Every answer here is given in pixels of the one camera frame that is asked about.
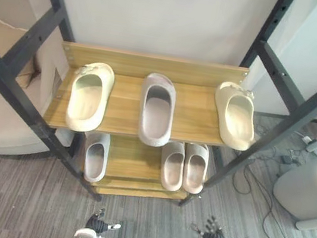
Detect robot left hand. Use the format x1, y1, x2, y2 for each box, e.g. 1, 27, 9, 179
85, 205, 125, 237

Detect lowest wooden rack shelf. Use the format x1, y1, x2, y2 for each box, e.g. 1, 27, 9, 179
89, 174, 189, 208

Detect narrow wooden rack shelf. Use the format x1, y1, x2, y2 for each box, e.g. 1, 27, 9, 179
94, 129, 213, 193

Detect wide wooden rack shelf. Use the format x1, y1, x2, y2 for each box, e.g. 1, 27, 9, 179
41, 38, 271, 162

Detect small grey slipper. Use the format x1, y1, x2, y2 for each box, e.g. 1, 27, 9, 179
78, 130, 113, 185

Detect beige pink slipper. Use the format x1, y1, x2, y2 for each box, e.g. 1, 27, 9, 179
156, 139, 189, 193
179, 141, 212, 196

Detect black power adapter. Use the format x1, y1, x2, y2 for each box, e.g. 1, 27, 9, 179
279, 154, 294, 165

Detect white rounded appliance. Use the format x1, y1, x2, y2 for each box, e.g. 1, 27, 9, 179
267, 138, 317, 234

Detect cream slipper with charms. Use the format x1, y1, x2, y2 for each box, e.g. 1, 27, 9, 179
207, 80, 264, 153
63, 58, 117, 136

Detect large grey fuzzy slipper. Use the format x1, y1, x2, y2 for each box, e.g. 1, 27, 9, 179
133, 71, 181, 150

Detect white power strip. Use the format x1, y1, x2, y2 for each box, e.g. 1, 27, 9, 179
300, 134, 317, 147

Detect black floor cable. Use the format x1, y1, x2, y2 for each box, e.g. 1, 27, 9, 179
230, 156, 317, 238

